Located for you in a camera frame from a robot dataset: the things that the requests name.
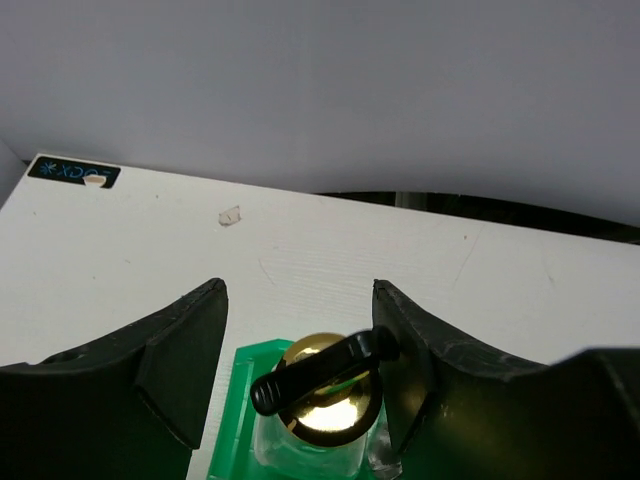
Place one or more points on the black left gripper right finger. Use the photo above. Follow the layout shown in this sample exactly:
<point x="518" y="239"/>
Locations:
<point x="458" y="408"/>

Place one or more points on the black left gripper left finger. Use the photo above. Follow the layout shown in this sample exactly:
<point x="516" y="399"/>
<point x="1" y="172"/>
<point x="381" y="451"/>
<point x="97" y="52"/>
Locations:
<point x="131" y="404"/>

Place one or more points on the clear glass oil bottle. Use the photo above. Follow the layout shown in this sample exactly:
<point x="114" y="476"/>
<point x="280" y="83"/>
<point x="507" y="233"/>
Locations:
<point x="316" y="407"/>

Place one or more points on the green plastic divided bin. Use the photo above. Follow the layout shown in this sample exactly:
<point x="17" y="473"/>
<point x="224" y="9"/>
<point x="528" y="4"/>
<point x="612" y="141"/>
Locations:
<point x="233" y="457"/>

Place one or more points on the left table logo sticker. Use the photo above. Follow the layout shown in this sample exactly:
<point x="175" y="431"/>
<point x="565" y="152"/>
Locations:
<point x="74" y="172"/>

